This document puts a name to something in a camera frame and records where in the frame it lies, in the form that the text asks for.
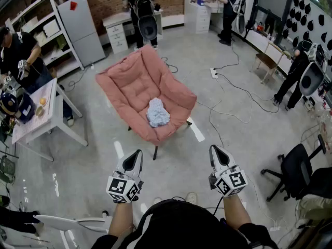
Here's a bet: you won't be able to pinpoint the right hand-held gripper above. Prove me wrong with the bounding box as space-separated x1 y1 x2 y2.
207 144 248 198

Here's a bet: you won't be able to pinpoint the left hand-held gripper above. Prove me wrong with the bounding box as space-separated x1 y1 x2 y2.
105 149 145 204

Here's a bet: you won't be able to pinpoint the blue checkered shorts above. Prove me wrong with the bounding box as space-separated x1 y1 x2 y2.
146 97 171 128

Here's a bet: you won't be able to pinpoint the person's left forearm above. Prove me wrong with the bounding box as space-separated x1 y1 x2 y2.
107 200 136 237

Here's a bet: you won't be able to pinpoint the person's right forearm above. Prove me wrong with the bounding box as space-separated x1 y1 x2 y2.
222 193 253 230

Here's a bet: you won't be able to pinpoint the person's torso in black shirt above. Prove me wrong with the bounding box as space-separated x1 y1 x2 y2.
91 198 280 249

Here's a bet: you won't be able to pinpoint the black office chair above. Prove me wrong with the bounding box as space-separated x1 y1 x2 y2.
260 133 328 202

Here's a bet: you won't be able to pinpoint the pink cushioned armchair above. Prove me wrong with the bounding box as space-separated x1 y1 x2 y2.
94 44 198 161

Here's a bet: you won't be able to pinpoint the white table with pink cloth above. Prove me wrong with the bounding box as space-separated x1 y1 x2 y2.
11 78 89 162

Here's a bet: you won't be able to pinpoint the wooden chair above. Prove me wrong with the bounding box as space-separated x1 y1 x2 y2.
255 40 293 85

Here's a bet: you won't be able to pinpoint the dark blue rice cooker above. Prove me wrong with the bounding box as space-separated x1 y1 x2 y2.
0 91 37 125

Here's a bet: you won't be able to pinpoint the white counter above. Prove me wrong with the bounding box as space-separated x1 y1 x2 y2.
245 29 295 75

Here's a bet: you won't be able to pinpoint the white desk with drawers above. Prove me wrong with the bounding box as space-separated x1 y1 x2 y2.
102 8 164 54

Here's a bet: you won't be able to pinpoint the grey fridge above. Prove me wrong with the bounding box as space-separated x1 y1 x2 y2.
57 0 106 67

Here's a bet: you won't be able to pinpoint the white drawer cabinet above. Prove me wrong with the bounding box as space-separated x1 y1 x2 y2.
190 1 224 35

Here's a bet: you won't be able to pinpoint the white shelf unit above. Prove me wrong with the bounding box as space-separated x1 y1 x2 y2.
4 0 85 79

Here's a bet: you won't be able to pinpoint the group of black caps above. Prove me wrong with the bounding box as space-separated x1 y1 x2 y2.
282 0 332 66

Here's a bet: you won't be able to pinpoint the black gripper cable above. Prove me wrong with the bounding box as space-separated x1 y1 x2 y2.
212 196 225 215

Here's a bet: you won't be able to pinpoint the white cable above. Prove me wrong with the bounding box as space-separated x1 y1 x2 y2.
196 99 253 125

